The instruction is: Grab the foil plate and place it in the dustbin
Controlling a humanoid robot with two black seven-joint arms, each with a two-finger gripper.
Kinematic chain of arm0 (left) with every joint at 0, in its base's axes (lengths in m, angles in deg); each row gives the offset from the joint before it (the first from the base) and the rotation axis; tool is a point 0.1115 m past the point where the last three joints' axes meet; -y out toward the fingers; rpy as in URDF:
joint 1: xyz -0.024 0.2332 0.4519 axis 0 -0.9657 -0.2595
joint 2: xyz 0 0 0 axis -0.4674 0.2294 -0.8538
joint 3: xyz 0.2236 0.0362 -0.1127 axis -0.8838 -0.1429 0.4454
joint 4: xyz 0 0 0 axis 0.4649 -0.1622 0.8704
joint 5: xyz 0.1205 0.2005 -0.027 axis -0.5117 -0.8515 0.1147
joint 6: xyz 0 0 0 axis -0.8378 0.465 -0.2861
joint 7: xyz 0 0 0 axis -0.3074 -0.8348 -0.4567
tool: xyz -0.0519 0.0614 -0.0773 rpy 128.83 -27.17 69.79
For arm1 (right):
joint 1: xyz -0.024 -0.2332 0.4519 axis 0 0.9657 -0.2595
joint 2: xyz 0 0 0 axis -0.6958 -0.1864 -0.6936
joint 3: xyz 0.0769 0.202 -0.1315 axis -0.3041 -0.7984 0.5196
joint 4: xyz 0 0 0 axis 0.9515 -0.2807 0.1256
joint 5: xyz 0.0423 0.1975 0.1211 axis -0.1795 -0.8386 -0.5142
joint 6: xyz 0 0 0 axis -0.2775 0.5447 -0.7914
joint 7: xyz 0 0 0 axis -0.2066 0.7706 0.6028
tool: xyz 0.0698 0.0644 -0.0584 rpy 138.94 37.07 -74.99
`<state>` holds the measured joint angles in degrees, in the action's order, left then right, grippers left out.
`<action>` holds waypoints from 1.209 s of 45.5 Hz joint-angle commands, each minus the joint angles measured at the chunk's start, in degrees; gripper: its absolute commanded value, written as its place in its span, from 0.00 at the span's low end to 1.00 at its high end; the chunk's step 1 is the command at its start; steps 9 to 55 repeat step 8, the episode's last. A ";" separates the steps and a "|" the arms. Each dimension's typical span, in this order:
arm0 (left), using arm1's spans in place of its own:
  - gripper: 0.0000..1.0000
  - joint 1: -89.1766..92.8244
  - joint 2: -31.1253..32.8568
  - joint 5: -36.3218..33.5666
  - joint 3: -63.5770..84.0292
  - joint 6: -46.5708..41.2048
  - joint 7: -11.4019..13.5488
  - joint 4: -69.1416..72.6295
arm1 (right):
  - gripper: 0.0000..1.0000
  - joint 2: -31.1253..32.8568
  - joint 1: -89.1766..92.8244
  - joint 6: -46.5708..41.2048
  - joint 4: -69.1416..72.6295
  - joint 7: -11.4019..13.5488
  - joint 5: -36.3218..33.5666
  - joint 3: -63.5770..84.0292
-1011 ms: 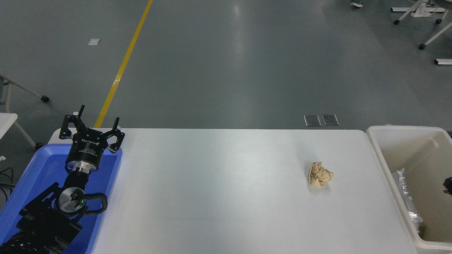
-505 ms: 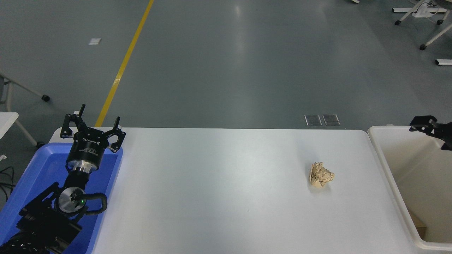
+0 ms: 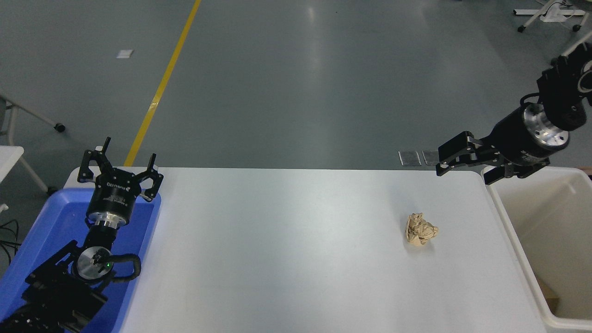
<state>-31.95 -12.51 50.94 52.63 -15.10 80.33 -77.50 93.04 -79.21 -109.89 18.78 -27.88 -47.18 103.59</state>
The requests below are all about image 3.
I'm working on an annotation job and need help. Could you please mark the crumpled tan paper ball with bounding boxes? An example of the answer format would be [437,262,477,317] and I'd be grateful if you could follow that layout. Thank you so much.
[405,212,440,247]

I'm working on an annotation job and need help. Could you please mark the white leg with caster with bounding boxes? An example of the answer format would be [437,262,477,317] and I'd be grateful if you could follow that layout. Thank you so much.
[549,39,592,66]

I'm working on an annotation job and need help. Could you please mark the blue plastic tray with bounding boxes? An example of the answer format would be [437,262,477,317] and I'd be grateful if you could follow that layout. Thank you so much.
[0,187,162,333]

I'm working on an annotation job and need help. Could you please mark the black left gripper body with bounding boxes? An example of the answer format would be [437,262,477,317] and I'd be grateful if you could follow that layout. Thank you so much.
[87,168,148,216]

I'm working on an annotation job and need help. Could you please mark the white rolling stand base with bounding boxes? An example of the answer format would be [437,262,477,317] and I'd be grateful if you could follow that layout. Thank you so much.
[513,0,589,33]

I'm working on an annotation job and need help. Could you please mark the white side table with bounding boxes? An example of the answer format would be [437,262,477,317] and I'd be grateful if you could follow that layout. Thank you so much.
[0,146,59,195]

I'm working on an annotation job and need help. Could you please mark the large pale plastic bin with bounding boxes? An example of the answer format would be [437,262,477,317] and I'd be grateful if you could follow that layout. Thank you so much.
[481,165,592,329]

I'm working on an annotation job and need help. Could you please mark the grey frame with caster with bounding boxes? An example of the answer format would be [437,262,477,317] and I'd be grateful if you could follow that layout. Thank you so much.
[0,95,66,148]

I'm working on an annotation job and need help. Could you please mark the black cables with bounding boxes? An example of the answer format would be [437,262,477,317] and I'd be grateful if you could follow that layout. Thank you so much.
[0,217,19,267]

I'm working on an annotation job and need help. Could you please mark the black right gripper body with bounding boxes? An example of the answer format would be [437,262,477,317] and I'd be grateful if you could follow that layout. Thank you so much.
[486,106,568,166]

